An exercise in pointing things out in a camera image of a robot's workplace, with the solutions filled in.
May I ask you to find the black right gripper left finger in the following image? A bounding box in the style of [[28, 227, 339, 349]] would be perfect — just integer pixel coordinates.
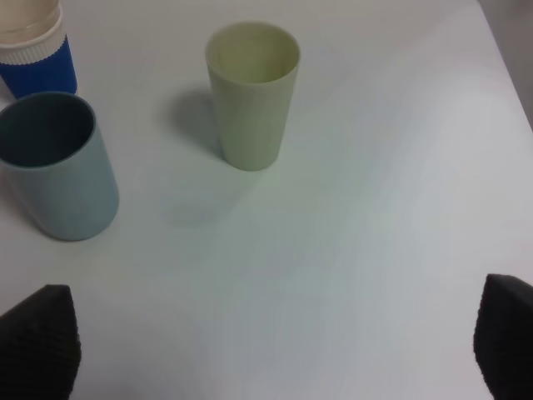
[[1, 284, 82, 399]]

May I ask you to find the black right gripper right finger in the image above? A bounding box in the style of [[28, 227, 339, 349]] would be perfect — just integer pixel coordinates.
[[473, 274, 532, 399]]

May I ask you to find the teal plastic cup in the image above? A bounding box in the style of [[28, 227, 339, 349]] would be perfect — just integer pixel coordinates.
[[1, 92, 120, 241]]

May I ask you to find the blue sleeved glass cup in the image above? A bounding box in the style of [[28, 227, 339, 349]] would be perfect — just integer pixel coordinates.
[[1, 1, 77, 98]]

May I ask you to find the pale green plastic cup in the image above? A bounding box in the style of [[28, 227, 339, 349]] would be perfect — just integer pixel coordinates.
[[205, 22, 301, 172]]

